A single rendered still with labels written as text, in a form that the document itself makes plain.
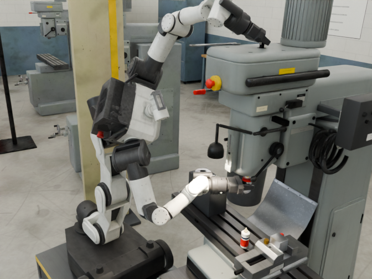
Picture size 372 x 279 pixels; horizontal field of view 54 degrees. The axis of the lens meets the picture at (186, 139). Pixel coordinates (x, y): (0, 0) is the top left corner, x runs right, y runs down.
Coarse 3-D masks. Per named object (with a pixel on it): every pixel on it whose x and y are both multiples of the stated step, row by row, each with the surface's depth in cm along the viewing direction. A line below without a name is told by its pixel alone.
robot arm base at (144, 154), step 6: (120, 144) 164; (126, 144) 162; (132, 144) 161; (138, 144) 161; (144, 144) 160; (114, 150) 161; (120, 150) 163; (138, 150) 156; (144, 150) 158; (114, 156) 158; (144, 156) 156; (150, 156) 165; (114, 162) 157; (144, 162) 156; (114, 168) 159
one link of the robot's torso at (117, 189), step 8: (96, 144) 193; (96, 152) 197; (104, 152) 192; (104, 160) 192; (104, 168) 200; (112, 168) 203; (104, 176) 202; (112, 176) 205; (120, 176) 206; (104, 184) 202; (112, 184) 200; (120, 184) 204; (104, 192) 201; (112, 192) 201; (120, 192) 204; (128, 192) 208; (112, 200) 202; (120, 200) 207
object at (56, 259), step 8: (56, 248) 254; (64, 248) 254; (40, 256) 246; (48, 256) 246; (56, 256) 246; (64, 256) 247; (40, 264) 241; (48, 264) 239; (56, 264) 239; (64, 264) 240; (40, 272) 250; (48, 272) 232; (56, 272) 232; (64, 272) 233; (72, 272) 233; (160, 272) 235
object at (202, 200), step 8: (200, 168) 212; (192, 176) 208; (208, 192) 196; (200, 200) 204; (208, 200) 197; (216, 200) 199; (224, 200) 203; (200, 208) 206; (208, 208) 199; (216, 208) 201; (224, 208) 205; (208, 216) 200
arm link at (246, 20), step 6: (246, 18) 142; (240, 24) 142; (246, 24) 142; (252, 24) 143; (234, 30) 144; (240, 30) 143; (246, 30) 145; (252, 30) 144; (258, 30) 145; (264, 30) 145; (246, 36) 150; (252, 36) 145; (258, 36) 144; (264, 36) 144; (258, 42) 146
